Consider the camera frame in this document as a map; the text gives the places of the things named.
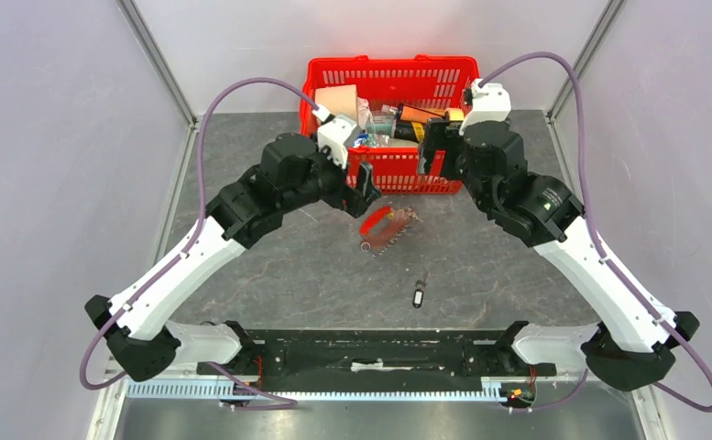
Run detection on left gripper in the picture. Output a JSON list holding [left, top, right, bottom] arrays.
[[280, 132, 380, 217]]

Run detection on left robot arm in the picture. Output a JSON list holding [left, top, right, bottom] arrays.
[[85, 133, 380, 382]]

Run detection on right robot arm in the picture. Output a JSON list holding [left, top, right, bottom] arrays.
[[418, 118, 699, 391]]

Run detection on yellow masking tape roll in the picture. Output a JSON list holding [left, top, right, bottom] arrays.
[[444, 107, 466, 122]]

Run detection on red plastic basket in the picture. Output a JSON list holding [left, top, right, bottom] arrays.
[[302, 54, 479, 194]]

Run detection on snack packets in basket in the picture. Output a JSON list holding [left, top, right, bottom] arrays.
[[353, 98, 398, 148]]

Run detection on beige paper roll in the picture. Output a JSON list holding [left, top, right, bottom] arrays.
[[314, 84, 358, 121]]

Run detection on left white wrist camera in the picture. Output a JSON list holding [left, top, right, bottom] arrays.
[[312, 104, 361, 171]]

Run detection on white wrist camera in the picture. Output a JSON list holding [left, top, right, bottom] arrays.
[[312, 104, 361, 171], [459, 78, 512, 136]]

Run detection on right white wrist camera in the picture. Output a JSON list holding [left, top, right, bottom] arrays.
[[459, 78, 512, 136]]

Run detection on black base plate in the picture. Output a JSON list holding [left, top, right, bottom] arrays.
[[223, 329, 557, 392]]

